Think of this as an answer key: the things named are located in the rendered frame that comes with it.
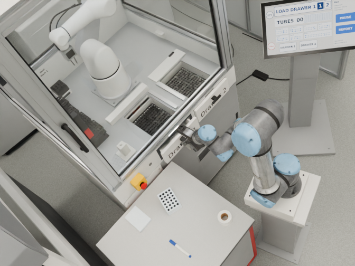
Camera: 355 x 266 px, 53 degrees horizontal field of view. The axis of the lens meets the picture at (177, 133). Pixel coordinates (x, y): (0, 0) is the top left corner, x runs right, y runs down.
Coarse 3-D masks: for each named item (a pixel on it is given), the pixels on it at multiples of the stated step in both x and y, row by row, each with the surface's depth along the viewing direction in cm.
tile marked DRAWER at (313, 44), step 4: (308, 40) 200; (312, 40) 200; (316, 40) 199; (300, 44) 202; (304, 44) 201; (308, 44) 201; (312, 44) 201; (316, 44) 200; (300, 48) 202; (304, 48) 202; (308, 48) 202; (312, 48) 201
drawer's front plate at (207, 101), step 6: (222, 84) 211; (216, 90) 208; (222, 90) 214; (228, 90) 220; (210, 96) 207; (216, 96) 212; (222, 96) 218; (204, 102) 205; (210, 102) 210; (216, 102) 216; (198, 108) 204; (204, 108) 208; (210, 108) 214; (198, 114) 206; (204, 114) 212; (198, 120) 210
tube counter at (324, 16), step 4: (324, 12) 194; (328, 12) 194; (296, 16) 198; (300, 16) 197; (304, 16) 197; (308, 16) 197; (312, 16) 196; (316, 16) 196; (320, 16) 195; (324, 16) 195; (328, 16) 195; (296, 20) 198; (300, 20) 198; (304, 20) 198; (308, 20) 197; (312, 20) 197; (316, 20) 196; (320, 20) 196; (324, 20) 196
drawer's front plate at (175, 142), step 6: (192, 120) 200; (186, 126) 199; (192, 126) 202; (198, 126) 207; (174, 138) 196; (174, 144) 197; (168, 150) 195; (162, 156) 196; (168, 156) 198; (168, 162) 201
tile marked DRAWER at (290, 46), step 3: (291, 42) 202; (294, 42) 202; (279, 45) 204; (282, 45) 204; (285, 45) 203; (288, 45) 203; (291, 45) 203; (294, 45) 202; (279, 48) 204; (282, 48) 204; (285, 48) 204; (288, 48) 204; (291, 48) 203; (294, 48) 203; (279, 51) 205; (282, 51) 205; (285, 51) 204
